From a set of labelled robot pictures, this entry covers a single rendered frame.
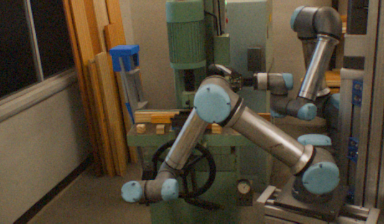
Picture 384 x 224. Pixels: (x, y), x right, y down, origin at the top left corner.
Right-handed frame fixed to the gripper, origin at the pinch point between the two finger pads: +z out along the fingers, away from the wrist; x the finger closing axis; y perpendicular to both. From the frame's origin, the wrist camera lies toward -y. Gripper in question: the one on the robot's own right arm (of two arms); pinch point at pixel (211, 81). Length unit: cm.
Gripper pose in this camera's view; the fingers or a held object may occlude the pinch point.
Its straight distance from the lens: 188.0
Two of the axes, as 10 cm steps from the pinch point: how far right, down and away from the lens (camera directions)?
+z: -9.9, 0.0, 1.4
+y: -1.4, 0.9, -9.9
